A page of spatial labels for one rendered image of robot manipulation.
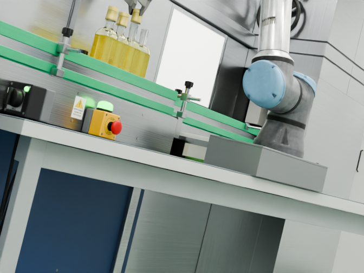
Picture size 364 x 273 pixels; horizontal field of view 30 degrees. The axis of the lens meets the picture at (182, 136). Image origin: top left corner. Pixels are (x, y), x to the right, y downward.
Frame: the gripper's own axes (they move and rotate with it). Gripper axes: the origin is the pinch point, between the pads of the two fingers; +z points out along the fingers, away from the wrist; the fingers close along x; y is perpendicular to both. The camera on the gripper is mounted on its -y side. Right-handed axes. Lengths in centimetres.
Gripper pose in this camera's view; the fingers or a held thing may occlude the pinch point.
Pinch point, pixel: (137, 12)
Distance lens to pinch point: 226.3
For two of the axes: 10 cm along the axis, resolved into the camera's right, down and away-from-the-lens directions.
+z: -2.3, 9.7, -0.4
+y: -5.6, -1.7, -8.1
